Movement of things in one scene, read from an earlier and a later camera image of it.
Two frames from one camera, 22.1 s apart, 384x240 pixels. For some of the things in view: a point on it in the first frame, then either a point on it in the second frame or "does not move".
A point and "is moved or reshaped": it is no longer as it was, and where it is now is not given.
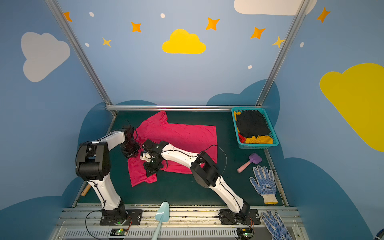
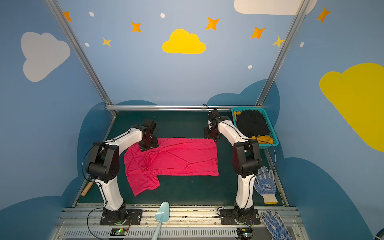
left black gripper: (130, 149) to (148, 144)
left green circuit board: (118, 232) does not move
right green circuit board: (245, 233) does not move
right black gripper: (151, 166) to (210, 134)
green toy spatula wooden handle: (86, 189) does not move
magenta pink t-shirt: (199, 138) is moved or reshaped
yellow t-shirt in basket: (258, 139) does not move
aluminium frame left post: (84, 54) does not move
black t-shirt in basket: (252, 123) does not move
